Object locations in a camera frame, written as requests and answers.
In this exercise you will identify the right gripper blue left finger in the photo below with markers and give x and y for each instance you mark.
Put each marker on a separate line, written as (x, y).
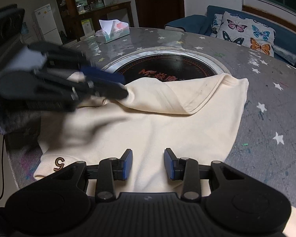
(124, 165)

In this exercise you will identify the tissue box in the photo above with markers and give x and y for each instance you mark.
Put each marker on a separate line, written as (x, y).
(111, 30)

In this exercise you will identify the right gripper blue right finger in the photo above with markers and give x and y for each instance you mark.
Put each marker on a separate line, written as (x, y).
(174, 166)

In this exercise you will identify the dark wooden door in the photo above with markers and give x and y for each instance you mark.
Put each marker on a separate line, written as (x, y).
(157, 13)

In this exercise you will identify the round black induction cooker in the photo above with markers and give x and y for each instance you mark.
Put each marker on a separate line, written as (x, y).
(166, 64)

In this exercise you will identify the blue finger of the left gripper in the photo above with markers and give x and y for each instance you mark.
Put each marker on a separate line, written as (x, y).
(95, 73)

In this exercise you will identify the white refrigerator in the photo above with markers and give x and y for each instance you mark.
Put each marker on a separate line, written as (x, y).
(46, 25)

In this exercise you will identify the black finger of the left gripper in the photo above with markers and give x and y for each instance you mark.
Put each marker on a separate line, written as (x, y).
(107, 89)

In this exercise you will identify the blue sofa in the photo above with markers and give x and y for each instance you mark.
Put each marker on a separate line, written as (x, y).
(285, 40)

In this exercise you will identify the cream white shirt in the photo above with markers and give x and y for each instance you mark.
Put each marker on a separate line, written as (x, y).
(250, 125)

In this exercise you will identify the butterfly print pillow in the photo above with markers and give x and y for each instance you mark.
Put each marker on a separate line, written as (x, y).
(247, 32)

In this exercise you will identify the dark wooden cabinet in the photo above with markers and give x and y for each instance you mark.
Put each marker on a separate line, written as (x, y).
(74, 12)

